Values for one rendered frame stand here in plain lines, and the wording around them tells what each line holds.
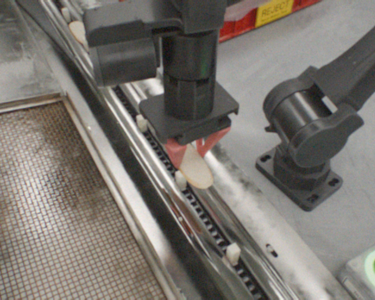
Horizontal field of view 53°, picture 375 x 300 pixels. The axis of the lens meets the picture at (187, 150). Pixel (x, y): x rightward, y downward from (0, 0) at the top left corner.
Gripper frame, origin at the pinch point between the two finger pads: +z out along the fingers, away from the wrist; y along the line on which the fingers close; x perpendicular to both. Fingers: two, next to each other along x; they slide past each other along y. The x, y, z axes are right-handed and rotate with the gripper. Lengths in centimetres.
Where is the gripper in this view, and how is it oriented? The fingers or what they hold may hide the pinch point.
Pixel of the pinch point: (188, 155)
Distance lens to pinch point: 50.3
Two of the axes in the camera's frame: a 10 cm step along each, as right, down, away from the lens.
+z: -0.1, 6.6, 7.5
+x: 4.9, 6.5, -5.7
